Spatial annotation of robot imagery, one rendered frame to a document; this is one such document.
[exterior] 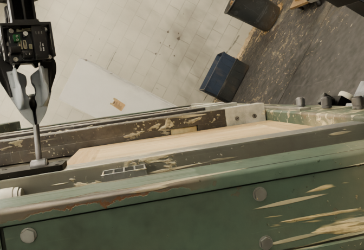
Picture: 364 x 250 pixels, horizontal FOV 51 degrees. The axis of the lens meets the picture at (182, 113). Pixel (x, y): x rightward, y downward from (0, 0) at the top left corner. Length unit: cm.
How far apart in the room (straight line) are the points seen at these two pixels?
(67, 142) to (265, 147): 64
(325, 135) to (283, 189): 31
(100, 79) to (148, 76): 153
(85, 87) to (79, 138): 384
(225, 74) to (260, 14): 93
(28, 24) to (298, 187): 43
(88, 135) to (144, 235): 76
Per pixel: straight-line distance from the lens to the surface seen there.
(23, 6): 62
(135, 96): 492
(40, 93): 66
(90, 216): 40
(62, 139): 115
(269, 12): 552
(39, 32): 62
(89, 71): 496
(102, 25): 638
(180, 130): 115
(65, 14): 647
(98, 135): 114
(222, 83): 538
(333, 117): 86
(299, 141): 70
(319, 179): 44
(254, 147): 67
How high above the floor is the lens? 130
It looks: 8 degrees down
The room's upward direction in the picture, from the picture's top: 62 degrees counter-clockwise
